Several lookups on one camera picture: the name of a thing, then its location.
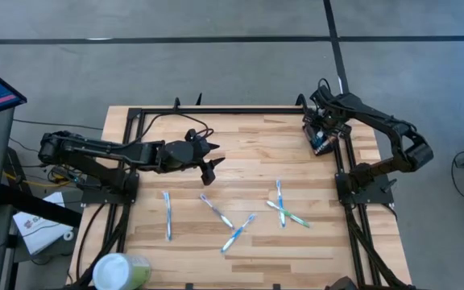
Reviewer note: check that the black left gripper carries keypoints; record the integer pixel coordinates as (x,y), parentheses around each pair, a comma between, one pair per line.
(200,151)

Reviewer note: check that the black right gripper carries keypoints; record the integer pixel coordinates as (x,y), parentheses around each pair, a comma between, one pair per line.
(334,121)

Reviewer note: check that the blue white toothbrush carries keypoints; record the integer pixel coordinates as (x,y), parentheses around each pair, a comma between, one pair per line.
(168,217)
(280,201)
(238,233)

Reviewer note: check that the green toothbrush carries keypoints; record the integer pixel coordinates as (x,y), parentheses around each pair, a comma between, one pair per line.
(294,218)

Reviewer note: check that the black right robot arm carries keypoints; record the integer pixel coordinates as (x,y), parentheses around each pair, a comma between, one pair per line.
(377,117)

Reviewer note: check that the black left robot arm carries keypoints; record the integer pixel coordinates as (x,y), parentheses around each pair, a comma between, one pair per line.
(95,145)

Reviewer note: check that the black curved clamp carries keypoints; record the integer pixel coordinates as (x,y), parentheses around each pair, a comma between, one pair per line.
(199,100)
(300,102)
(176,104)

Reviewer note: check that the green canister white lid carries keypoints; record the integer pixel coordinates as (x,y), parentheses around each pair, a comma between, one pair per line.
(115,272)

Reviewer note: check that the dark rounded object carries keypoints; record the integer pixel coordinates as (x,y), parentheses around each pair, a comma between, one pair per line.
(340,284)

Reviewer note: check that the white tape roll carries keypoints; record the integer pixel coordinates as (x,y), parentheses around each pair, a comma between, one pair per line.
(69,232)

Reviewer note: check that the black cart beam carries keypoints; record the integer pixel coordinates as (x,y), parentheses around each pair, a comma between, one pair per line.
(42,207)

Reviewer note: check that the white paper box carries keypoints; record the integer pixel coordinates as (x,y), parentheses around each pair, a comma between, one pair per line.
(38,229)

